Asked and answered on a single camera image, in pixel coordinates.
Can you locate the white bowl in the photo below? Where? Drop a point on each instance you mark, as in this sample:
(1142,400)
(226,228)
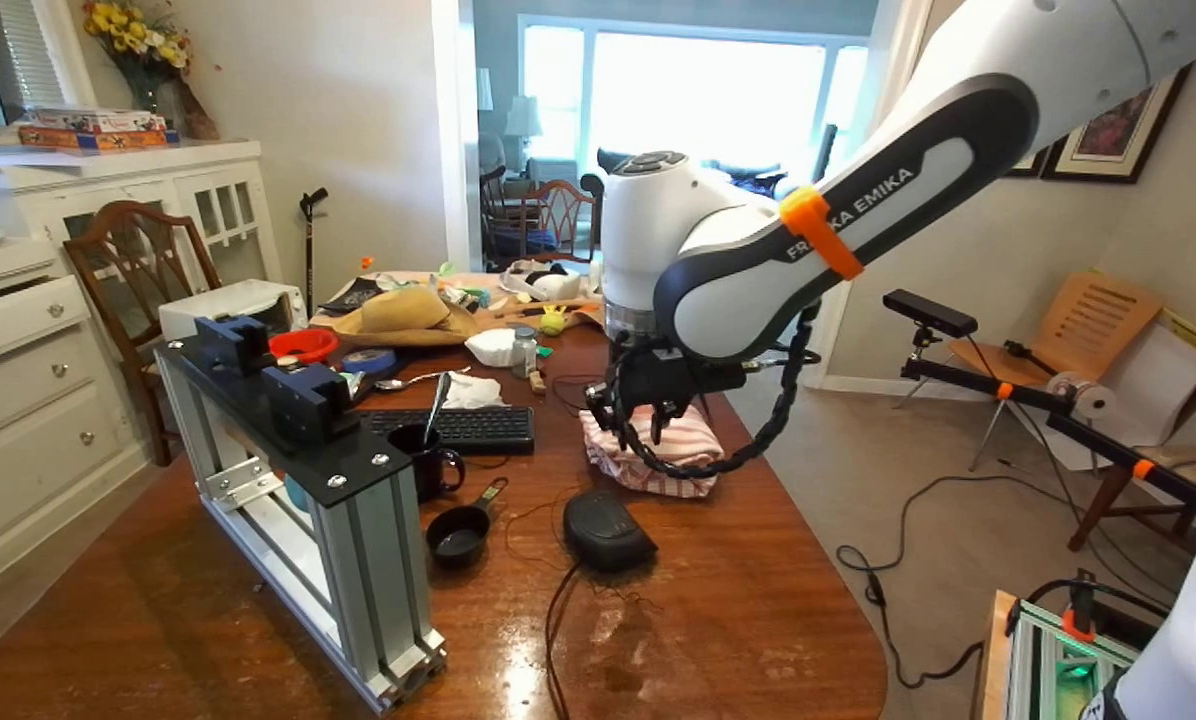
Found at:
(490,348)

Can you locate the beige curtain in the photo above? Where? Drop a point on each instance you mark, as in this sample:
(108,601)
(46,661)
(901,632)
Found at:
(910,55)

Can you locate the large bright window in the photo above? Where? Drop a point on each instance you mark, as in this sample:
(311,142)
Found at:
(702,94)

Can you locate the white drawer dresser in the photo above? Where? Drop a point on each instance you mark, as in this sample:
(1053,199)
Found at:
(20,400)

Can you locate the black orange tripod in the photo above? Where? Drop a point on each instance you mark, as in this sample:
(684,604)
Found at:
(1062,406)

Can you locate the black floor stand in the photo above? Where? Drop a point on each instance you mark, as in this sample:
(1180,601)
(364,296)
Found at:
(311,243)

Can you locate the crumpled white paper towel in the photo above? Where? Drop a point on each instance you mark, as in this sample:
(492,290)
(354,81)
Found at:
(472,391)

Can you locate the large framed picture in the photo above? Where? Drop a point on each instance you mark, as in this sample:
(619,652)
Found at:
(1119,134)

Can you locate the light wooden slatted board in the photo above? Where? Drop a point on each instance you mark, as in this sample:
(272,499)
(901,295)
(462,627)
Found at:
(1097,322)

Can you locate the wooden crate with green panel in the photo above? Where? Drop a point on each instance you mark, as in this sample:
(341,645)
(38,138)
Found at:
(1051,661)

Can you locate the wooden stool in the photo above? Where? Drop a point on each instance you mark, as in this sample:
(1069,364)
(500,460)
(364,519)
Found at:
(1159,484)

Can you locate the wooden armchair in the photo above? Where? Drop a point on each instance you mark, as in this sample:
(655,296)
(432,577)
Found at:
(550,213)

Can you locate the black stereo camera bar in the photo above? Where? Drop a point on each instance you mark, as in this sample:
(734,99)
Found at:
(928,312)

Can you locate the white table lamp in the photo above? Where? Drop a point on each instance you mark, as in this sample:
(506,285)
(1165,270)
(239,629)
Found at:
(523,120)

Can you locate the yellow flower bouquet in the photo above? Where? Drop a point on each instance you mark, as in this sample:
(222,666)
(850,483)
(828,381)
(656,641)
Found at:
(137,35)

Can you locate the orange red bowl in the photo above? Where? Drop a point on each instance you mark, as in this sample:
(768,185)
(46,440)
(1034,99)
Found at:
(302,346)

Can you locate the black computer keyboard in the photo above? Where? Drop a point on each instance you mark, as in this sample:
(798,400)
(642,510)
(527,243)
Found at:
(471,428)

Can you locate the small yellow toy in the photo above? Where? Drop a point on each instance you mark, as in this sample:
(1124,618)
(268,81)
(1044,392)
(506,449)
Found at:
(554,322)

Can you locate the dark flower vase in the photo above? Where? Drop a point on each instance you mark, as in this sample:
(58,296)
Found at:
(163,103)

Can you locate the black boxy device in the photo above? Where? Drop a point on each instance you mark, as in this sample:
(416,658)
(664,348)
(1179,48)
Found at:
(306,400)

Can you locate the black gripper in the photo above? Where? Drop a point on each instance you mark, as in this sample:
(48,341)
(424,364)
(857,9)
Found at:
(670,381)

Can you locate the silver utensil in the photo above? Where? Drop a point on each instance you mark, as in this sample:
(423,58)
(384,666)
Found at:
(432,406)

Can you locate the blue black camera device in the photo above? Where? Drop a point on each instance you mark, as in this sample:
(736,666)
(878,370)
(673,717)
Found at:
(233,346)

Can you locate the small framed picture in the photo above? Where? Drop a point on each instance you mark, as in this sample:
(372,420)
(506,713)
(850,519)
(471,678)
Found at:
(1031,161)

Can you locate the small clear bottle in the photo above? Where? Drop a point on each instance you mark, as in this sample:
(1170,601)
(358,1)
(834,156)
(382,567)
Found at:
(527,355)

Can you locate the white glass-door cabinet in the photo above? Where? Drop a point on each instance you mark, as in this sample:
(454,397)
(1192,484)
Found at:
(209,202)

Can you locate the aluminium extrusion frame stand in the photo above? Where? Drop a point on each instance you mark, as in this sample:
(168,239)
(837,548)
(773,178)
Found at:
(358,561)

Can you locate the white box appliance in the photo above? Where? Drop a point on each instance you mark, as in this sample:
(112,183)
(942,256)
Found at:
(231,306)

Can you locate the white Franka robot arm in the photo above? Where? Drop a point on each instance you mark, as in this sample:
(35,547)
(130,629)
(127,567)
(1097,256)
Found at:
(969,94)

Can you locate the small black skillet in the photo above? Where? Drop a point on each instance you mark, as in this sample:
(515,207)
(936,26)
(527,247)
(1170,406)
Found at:
(456,533)

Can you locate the black mug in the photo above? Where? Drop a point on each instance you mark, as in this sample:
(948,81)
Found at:
(423,465)

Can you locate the dark wooden dining chair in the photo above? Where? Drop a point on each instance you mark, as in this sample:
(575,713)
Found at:
(137,274)

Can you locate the woven orange tray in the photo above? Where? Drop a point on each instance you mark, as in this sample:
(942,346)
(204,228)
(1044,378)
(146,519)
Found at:
(90,134)

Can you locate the red white striped cloth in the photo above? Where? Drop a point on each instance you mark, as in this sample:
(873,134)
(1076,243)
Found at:
(682,460)

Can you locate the dark sofa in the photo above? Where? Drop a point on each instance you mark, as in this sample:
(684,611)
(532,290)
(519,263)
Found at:
(756,178)

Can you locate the white flat board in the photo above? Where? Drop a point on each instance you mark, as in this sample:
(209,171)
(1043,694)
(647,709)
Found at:
(1159,381)

